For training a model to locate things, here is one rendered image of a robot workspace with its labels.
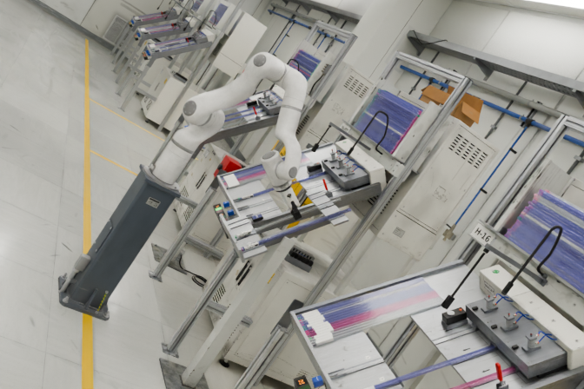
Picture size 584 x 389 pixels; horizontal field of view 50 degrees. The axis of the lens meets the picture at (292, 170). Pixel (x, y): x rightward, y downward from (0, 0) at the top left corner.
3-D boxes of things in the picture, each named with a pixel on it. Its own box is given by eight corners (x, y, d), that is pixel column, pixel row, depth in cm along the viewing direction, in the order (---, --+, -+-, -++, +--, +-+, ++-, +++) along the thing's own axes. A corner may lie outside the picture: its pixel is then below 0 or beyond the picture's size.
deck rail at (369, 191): (246, 238, 302) (243, 227, 300) (245, 235, 304) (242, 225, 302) (381, 194, 316) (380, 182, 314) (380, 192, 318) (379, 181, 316)
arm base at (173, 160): (146, 178, 280) (168, 143, 278) (140, 162, 297) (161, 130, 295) (182, 196, 290) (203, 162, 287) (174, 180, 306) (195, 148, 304)
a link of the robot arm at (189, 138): (166, 136, 289) (194, 93, 286) (190, 145, 305) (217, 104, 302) (182, 150, 283) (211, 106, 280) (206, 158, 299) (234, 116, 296)
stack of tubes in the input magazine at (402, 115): (390, 154, 314) (422, 108, 311) (352, 125, 360) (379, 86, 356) (408, 165, 319) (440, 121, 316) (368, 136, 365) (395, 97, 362)
